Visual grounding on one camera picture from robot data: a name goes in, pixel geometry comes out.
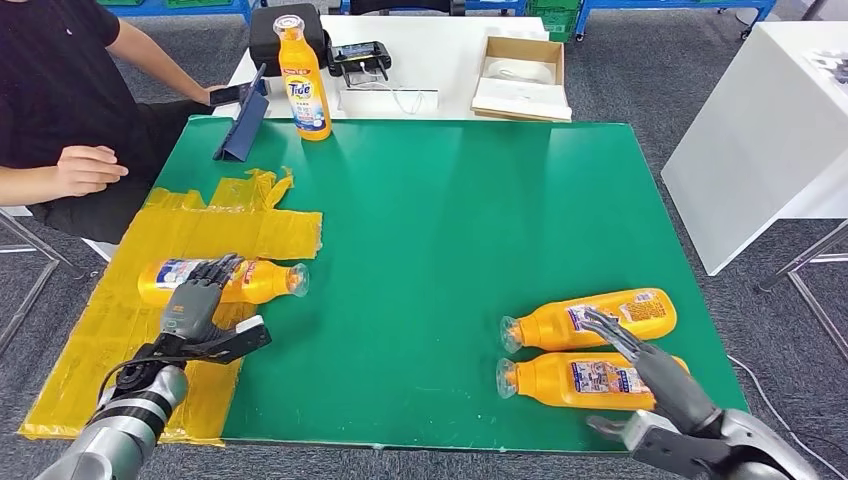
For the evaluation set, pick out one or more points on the person's right forearm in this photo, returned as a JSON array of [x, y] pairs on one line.
[[30, 185]]

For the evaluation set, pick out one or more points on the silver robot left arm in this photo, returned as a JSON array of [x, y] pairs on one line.
[[126, 430]]

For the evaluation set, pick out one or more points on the white round item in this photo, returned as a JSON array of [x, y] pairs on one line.
[[518, 71]]

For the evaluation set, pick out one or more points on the small dark parts pile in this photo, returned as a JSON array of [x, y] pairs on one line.
[[831, 66]]

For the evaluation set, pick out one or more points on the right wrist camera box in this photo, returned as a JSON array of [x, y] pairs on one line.
[[646, 430]]

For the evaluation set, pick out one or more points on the black zip case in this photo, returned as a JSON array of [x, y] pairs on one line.
[[262, 40]]

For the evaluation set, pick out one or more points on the black chair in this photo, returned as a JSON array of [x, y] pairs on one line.
[[407, 6]]

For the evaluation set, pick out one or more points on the open cardboard box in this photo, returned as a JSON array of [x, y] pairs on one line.
[[524, 100]]

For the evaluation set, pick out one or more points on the person's left forearm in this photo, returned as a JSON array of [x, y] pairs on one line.
[[169, 69]]

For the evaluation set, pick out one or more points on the green plastic crate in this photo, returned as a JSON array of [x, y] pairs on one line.
[[554, 21]]

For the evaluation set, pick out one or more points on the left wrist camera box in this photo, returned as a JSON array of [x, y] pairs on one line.
[[248, 326]]

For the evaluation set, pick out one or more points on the yellow taped sheet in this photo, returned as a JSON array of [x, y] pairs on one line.
[[99, 358]]

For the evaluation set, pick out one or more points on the black remote controller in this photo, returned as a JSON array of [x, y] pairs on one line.
[[358, 54]]

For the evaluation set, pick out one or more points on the dark smartphone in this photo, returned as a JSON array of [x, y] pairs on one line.
[[228, 94]]

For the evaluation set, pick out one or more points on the white flat box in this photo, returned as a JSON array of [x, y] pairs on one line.
[[374, 102]]

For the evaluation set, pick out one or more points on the metal chair frame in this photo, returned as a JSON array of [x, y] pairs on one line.
[[26, 306]]

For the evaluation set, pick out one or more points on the white desk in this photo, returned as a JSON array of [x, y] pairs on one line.
[[430, 43]]

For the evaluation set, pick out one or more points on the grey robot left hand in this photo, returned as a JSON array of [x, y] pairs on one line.
[[189, 308]]

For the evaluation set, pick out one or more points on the blue metal rack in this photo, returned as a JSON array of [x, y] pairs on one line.
[[179, 10], [662, 3]]

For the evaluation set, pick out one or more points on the orange detergent bottle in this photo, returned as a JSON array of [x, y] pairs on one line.
[[265, 281], [301, 60], [543, 328], [543, 384]]

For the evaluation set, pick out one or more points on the metal table legs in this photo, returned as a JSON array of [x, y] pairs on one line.
[[802, 260]]

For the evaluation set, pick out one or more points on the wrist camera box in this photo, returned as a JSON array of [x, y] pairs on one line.
[[646, 430], [248, 326]]

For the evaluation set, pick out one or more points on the person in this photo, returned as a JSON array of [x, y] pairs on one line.
[[53, 79]]

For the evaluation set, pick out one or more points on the green table board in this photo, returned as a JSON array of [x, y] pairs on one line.
[[464, 212]]

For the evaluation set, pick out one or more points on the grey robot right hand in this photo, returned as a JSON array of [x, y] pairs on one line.
[[676, 391]]

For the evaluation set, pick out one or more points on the tablet in blue case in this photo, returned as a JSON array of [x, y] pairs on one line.
[[244, 126]]

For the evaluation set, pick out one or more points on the person's right hand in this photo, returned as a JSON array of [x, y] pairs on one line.
[[89, 171]]

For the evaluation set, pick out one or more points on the person's left hand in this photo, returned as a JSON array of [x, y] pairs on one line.
[[210, 93]]

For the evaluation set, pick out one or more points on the white side table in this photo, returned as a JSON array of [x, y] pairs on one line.
[[748, 136]]

